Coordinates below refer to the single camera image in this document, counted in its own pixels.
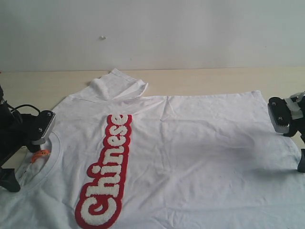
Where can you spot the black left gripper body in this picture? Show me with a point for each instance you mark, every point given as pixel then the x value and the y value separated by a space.
pixel 14 130

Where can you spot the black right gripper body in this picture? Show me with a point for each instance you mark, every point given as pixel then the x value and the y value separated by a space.
pixel 296 106

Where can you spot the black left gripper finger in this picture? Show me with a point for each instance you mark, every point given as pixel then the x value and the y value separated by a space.
pixel 8 180

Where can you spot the white t-shirt red lettering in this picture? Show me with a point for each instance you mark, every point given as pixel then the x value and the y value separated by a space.
pixel 119 160

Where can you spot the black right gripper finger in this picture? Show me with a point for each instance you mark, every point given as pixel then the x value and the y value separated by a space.
pixel 301 165

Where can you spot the white wall hook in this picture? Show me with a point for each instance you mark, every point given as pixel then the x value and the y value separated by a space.
pixel 102 37

